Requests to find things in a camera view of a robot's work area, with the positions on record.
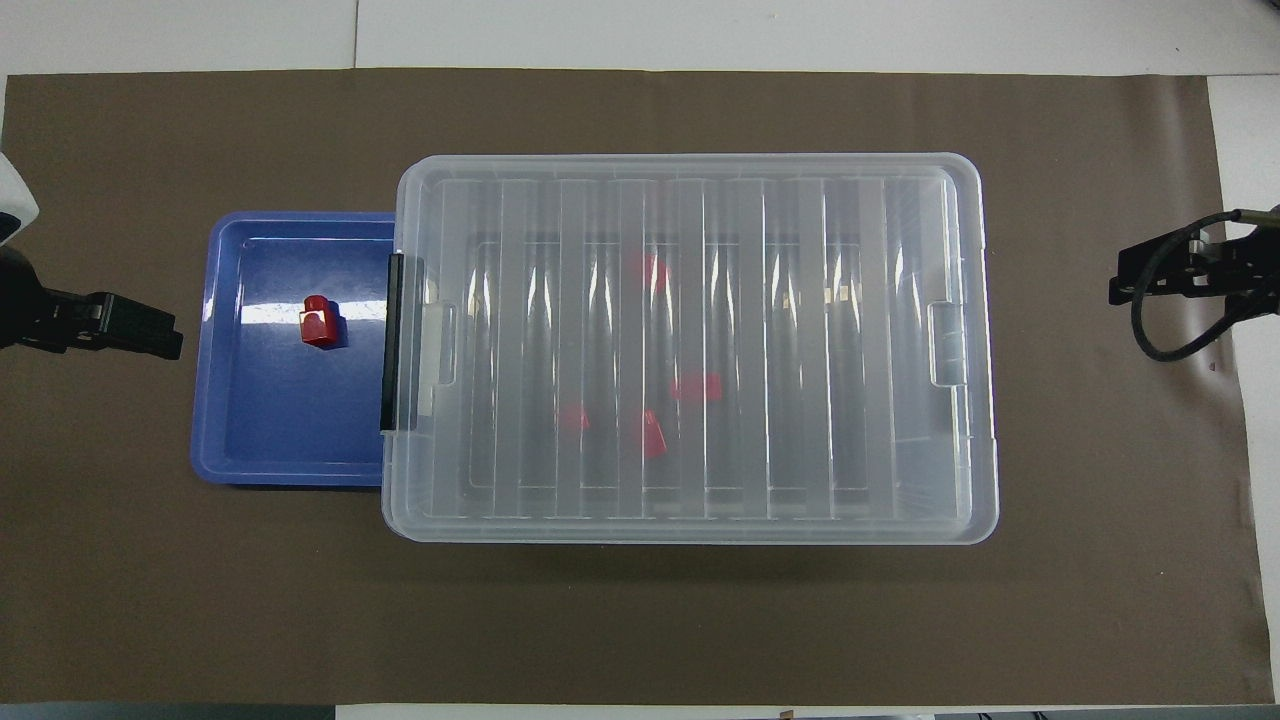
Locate clear plastic storage box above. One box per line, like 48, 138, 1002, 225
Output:
381, 153, 1000, 546
384, 158, 998, 546

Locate black cable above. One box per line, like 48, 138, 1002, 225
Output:
1131, 208, 1263, 363

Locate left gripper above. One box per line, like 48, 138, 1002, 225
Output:
0, 244, 63, 353

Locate blue plastic tray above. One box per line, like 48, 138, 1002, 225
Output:
190, 211, 402, 489

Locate black box latch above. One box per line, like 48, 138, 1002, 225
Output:
380, 253, 407, 434

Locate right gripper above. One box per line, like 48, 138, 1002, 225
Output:
1238, 222, 1280, 322

